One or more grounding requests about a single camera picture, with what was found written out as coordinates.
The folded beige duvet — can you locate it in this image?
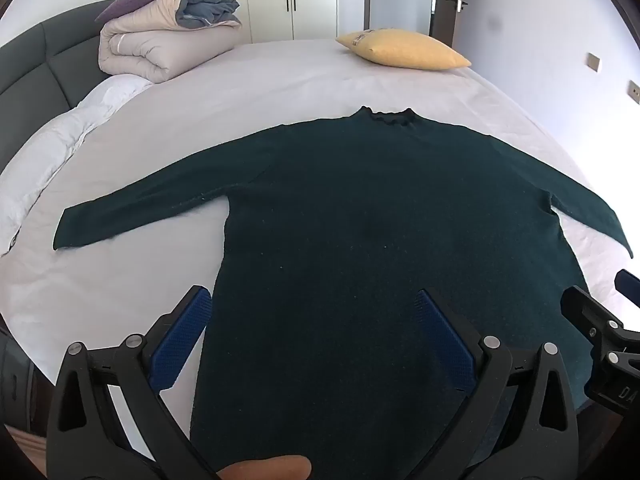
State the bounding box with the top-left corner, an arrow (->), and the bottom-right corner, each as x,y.
98,0 -> 243,83

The yellow pillow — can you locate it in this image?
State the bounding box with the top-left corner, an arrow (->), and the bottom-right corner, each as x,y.
335,29 -> 472,70

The dark green sweater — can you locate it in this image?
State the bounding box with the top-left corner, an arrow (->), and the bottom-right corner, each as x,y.
53,106 -> 633,480

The white wardrobe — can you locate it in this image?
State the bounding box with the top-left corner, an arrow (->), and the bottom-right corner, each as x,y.
167,0 -> 338,43

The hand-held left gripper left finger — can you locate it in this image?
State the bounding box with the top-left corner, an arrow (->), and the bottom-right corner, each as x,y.
46,285 -> 221,480

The dark padded headboard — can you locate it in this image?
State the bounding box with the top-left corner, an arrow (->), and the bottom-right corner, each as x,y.
0,0 -> 126,176

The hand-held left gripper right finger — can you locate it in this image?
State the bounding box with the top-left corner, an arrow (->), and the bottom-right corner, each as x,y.
400,287 -> 581,480

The person's left hand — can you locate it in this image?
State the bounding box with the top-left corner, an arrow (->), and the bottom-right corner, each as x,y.
220,455 -> 313,480

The white bed pillow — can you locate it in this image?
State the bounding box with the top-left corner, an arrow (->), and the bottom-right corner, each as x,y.
0,74 -> 153,256

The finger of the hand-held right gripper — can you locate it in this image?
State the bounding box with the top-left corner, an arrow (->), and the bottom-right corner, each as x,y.
616,269 -> 640,306
560,285 -> 627,346

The bed with white sheet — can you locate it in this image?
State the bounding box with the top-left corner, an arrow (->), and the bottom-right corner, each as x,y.
0,39 -> 640,401

